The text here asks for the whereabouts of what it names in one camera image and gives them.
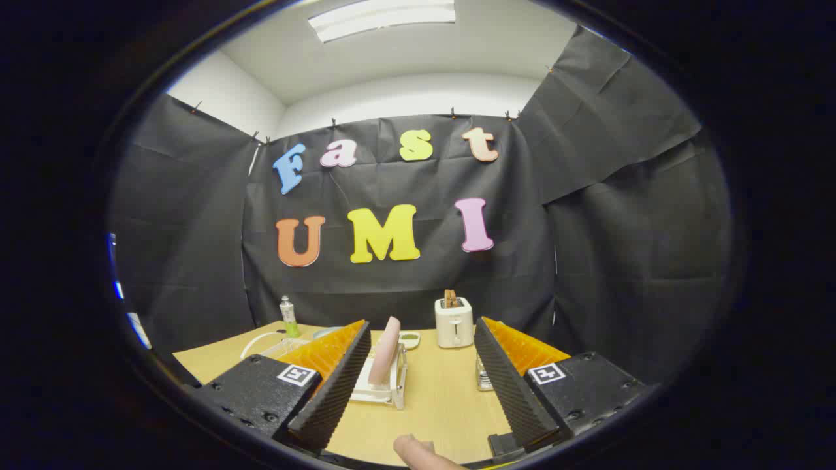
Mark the blue and white object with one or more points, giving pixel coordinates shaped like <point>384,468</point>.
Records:
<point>138,329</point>

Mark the white toaster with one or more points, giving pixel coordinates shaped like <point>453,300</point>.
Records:
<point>454,326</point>

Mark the ceiling light panel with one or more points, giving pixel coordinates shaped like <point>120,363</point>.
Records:
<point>382,18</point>

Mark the teal plate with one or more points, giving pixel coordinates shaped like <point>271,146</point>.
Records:
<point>326,332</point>

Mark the white drip tray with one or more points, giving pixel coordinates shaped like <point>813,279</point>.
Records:
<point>369,393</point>

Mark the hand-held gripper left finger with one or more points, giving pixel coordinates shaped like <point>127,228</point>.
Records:
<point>330,398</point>

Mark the green and white tube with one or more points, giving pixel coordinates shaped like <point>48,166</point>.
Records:
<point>289,320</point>

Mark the white compartment snack tray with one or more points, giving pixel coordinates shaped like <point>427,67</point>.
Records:
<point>409,339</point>

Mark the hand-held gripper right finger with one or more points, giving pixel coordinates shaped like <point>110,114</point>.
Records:
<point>513,391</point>

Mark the pink plate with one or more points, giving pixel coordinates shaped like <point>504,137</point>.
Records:
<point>385,349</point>

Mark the toast slices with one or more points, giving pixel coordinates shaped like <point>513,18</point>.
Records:
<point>450,299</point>

